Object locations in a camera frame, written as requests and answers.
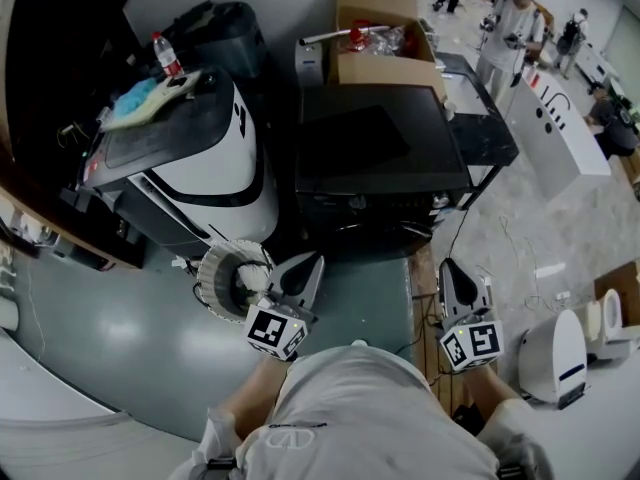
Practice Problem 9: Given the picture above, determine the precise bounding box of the grey right shoulder strap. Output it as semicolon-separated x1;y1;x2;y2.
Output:
494;460;526;480

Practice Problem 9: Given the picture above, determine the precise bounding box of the white cloth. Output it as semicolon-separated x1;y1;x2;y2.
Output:
234;262;274;304

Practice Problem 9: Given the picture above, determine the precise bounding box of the black front-load drum machine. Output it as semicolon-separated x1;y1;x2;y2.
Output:
293;83;474;259

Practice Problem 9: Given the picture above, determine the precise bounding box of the clear jug red cap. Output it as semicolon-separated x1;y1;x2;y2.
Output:
349;17;374;54

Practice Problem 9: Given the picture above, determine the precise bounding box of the large open cardboard box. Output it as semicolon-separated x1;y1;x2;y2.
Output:
327;0;446;99

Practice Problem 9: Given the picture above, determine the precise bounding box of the rough wooden plank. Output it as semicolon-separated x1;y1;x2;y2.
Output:
405;245;441;299

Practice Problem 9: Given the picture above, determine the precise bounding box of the blue cloth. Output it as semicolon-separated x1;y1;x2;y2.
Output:
113;77;159;115

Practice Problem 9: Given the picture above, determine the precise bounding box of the white rounded robot base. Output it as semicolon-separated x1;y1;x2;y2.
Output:
517;307;590;410

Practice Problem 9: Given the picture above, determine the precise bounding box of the large white grey machine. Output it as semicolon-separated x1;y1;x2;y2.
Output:
79;65;280;264

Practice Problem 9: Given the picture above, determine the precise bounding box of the small grey appliance box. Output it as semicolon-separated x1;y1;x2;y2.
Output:
293;36;339;89

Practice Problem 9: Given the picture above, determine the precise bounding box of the black waste bin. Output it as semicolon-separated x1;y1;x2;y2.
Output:
159;0;266;80

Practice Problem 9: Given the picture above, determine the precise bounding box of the white flat tray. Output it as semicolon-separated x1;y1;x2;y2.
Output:
98;67;202;133

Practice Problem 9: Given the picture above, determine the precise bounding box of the white wicker laundry basket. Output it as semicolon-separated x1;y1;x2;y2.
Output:
195;239;275;324

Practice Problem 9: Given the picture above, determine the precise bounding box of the grey shoulder strap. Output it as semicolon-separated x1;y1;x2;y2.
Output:
494;460;526;480
202;407;237;480

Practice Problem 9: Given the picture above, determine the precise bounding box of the person's white shirt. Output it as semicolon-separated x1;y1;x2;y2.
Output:
169;345;556;480

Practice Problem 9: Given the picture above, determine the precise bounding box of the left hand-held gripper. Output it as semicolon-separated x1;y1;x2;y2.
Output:
243;251;327;363

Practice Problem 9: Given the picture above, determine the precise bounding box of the clear water bottle red label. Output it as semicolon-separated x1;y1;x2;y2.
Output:
151;31;185;78

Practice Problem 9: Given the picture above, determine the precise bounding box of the person's left forearm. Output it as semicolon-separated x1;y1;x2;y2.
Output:
232;352;291;439

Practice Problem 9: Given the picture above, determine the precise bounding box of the grey left shoulder strap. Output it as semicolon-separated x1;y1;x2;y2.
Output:
202;407;237;480

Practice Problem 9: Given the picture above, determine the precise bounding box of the black metal table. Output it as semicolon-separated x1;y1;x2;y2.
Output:
434;51;520;209

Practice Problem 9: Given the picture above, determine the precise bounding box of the small cardboard box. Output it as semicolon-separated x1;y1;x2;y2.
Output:
593;261;640;329

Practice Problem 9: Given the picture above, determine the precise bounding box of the wooden slat board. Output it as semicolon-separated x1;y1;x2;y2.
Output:
414;295;469;417

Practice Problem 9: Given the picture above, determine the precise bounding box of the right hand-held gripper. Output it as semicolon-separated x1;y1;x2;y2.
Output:
438;258;504;373

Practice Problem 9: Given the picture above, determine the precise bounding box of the person's right forearm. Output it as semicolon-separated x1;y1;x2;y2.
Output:
462;360;516;419

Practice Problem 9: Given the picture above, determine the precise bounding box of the long white counter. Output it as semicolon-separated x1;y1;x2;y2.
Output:
513;62;614;204

